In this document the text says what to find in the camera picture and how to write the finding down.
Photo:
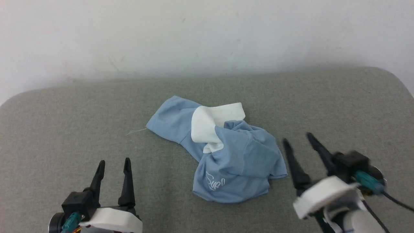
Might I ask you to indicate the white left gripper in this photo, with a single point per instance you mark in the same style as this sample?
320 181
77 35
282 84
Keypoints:
113 221

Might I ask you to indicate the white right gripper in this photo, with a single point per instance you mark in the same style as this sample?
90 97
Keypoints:
330 195

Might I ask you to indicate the light blue white-collared T-shirt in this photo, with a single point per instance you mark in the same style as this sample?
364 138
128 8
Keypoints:
245 161

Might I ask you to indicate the grey fabric sofa cushion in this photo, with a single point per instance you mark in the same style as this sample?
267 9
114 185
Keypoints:
64 129

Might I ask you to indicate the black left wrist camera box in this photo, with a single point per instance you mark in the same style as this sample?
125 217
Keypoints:
79 202

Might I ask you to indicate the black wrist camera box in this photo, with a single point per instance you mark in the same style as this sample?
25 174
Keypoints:
351 163
79 202

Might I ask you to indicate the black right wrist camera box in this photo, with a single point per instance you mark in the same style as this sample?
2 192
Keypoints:
351 163

